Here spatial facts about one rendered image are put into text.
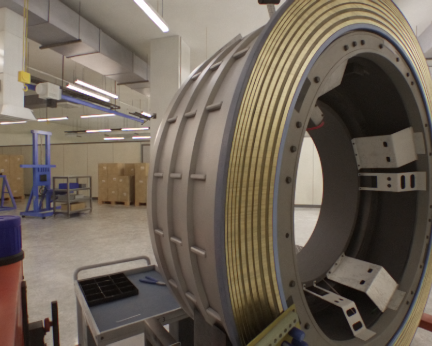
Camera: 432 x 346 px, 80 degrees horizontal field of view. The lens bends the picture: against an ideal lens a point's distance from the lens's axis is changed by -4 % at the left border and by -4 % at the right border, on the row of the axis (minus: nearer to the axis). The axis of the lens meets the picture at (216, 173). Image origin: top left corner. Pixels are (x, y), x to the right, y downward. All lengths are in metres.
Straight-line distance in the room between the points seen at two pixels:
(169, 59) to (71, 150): 6.96
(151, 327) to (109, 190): 9.07
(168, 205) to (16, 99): 4.26
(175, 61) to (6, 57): 3.21
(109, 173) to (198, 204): 9.06
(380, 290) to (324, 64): 0.99
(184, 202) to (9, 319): 0.43
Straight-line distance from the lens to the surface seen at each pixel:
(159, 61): 6.65
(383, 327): 1.33
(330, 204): 1.66
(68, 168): 12.35
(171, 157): 0.79
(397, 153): 1.51
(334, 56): 0.87
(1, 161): 12.46
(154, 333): 0.72
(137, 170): 9.07
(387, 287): 1.46
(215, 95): 0.74
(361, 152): 1.55
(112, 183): 9.64
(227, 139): 0.52
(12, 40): 5.09
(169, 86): 6.36
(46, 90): 6.52
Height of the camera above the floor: 1.27
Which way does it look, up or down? 1 degrees down
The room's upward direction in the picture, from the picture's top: straight up
